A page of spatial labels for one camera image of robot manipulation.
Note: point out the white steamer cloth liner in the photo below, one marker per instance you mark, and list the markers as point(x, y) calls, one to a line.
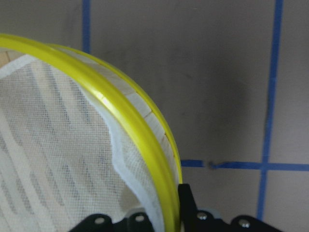
point(63, 156)

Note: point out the yellow bamboo steamer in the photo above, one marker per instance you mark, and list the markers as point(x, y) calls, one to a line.
point(128, 104)

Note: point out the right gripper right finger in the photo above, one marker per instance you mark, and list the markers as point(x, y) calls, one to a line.
point(198, 220)

